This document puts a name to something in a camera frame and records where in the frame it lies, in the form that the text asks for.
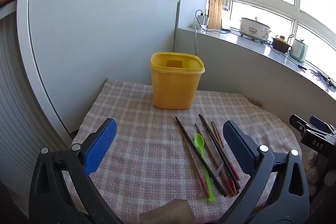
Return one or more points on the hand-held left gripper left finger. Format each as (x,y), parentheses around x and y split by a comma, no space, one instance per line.
(101,146)

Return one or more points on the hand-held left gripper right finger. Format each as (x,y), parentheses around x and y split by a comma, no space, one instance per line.
(239,146)

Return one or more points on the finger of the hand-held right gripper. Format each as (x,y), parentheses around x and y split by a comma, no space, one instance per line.
(299,123)
(319,121)

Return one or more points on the bunch of wooden chopsticks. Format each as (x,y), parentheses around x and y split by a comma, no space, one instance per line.
(231,183)

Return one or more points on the green plastic spoon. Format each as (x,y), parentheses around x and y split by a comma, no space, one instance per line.
(198,140)

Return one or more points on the yellow plastic container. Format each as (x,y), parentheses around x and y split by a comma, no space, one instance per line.
(173,87)

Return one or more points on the pink plaid cloth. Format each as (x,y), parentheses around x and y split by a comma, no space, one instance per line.
(147,140)

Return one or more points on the mint green kettle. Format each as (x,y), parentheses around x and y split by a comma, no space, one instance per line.
(298,50)

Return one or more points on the brown clay pot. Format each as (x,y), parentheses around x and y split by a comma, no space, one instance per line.
(281,44)

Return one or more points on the white window sill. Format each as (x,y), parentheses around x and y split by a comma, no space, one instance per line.
(249,45)

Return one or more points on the white ribbed panel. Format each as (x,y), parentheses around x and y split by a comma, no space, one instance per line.
(15,108)

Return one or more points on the white floral slow cooker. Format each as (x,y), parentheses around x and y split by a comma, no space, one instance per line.
(253,28)

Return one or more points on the white cabinet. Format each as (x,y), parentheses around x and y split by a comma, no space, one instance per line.
(92,29)

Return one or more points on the white power strip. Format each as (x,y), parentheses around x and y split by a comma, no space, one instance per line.
(198,26)

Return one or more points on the white plastic bag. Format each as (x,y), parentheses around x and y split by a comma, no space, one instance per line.
(227,18)

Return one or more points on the white charger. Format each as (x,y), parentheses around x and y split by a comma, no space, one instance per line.
(206,21)
(200,20)

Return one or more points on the wooden board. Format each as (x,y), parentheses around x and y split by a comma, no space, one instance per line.
(215,3)

